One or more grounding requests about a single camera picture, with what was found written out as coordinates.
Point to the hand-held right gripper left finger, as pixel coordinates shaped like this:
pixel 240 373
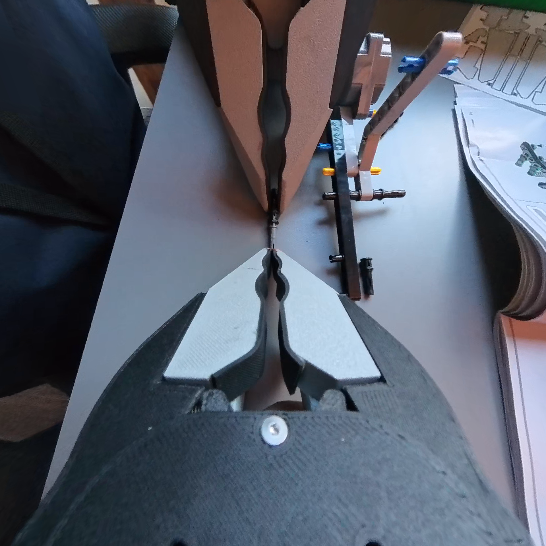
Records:
pixel 213 337

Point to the grey fabric chair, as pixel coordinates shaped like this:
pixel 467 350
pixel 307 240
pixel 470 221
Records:
pixel 136 34

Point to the small dark lego pin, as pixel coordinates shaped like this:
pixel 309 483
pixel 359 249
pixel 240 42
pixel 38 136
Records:
pixel 273 226

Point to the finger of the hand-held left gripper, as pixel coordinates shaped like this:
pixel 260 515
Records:
pixel 234 85
pixel 311 85

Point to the person's leg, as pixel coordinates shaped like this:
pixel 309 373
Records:
pixel 25 426

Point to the black and grey lego assembly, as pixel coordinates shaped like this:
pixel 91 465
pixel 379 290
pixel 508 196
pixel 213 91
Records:
pixel 345 213

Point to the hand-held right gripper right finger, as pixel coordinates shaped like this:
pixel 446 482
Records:
pixel 328 341

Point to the black lego axle pin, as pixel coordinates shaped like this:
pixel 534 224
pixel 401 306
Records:
pixel 368 276

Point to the person's dark navy torso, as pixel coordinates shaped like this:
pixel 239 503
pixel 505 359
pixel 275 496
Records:
pixel 55 128

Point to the line drawing paper sheet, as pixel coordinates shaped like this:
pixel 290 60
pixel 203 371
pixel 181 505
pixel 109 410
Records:
pixel 503 55

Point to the lego instruction booklet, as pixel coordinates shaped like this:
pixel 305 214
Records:
pixel 512 222

